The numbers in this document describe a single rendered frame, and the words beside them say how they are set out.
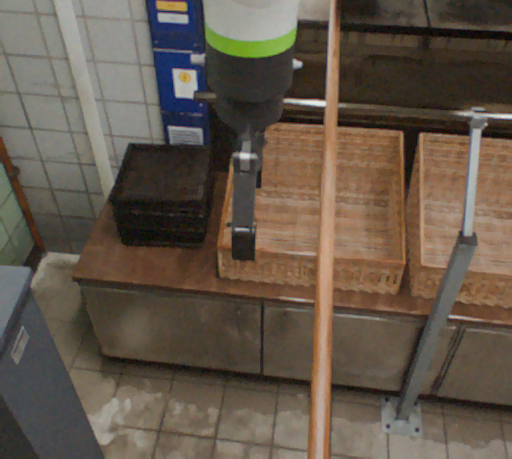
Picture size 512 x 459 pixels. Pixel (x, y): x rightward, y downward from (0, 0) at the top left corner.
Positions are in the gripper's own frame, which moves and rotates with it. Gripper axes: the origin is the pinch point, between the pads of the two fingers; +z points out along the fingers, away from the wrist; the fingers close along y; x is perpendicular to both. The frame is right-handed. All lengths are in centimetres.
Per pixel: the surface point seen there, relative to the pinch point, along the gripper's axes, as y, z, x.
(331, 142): -49, 24, 15
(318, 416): 15.0, 25.3, 11.7
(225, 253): -58, 75, -10
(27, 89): -113, 58, -85
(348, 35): -106, 28, 23
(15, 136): -114, 80, -95
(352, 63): -107, 38, 25
